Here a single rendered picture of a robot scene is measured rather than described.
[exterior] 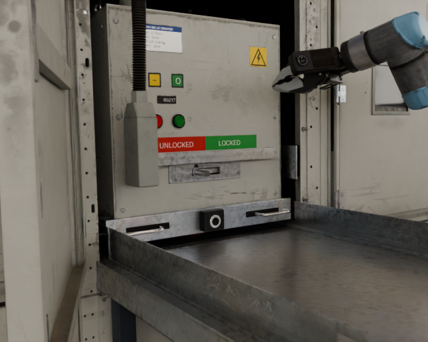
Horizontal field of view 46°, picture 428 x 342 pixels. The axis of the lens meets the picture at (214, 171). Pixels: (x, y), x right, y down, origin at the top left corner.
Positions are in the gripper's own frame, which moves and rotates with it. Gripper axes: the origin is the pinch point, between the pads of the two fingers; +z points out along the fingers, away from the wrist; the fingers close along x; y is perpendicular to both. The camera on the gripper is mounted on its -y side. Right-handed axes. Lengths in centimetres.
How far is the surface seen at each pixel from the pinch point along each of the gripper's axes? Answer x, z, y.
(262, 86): 3.6, 9.1, 7.7
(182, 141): -9.4, 18.6, -15.7
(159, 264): -36, 4, -41
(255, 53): 11.6, 7.4, 4.9
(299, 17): 20.0, -1.7, 15.3
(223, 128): -6.7, 15.0, -4.0
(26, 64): -17, -29, -79
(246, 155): -14.3, 12.1, -0.7
